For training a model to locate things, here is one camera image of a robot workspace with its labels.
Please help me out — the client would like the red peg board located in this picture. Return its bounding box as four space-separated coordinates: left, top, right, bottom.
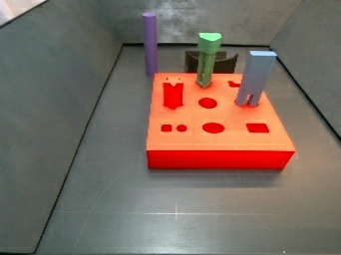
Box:
148 73 296 169

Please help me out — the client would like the purple round cylinder peg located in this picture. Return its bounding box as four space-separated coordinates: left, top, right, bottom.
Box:
144 12 158 77

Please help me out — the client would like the black curved block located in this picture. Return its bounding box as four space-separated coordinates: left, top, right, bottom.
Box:
185 51 238 74

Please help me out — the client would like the green shaped peg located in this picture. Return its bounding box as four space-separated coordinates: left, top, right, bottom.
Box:
197 32 222 88

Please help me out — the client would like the blue rectangular peg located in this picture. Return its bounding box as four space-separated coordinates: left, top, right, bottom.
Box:
236 51 277 107

